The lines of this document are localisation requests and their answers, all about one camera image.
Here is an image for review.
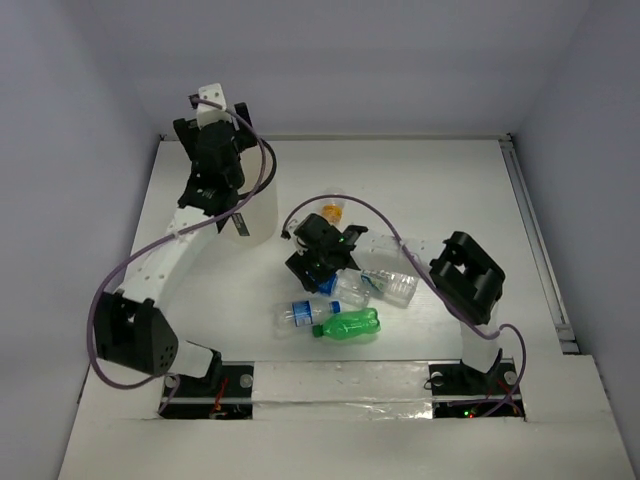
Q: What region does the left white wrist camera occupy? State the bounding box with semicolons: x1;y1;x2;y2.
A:
189;83;231;128

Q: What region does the green plastic bottle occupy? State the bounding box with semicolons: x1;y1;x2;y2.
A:
312;308;381;342

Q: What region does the silver tape strip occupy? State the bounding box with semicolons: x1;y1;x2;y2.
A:
251;361;433;421

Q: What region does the white translucent bin black rim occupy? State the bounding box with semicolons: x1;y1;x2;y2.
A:
214;164;280;247

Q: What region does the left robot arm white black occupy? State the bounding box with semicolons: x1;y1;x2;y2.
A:
86;94;264;395

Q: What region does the clear bottle large blue label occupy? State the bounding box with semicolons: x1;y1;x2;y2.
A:
318;269;370;309

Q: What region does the clear bottle white cap green label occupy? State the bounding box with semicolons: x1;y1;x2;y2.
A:
360;270;418;308

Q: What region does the clear bottle orange label yellow cap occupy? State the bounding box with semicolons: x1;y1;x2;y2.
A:
319;187;346;226

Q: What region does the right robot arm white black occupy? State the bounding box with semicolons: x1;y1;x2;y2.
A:
281;213;506;392

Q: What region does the small clear bottle blue cap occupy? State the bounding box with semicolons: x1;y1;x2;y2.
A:
273;298;342;338

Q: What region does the aluminium rail at right edge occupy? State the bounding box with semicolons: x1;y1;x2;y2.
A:
499;135;581;355

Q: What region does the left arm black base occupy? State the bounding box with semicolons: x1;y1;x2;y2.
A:
159;362;254;420

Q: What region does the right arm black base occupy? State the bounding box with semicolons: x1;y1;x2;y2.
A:
423;359;525;419

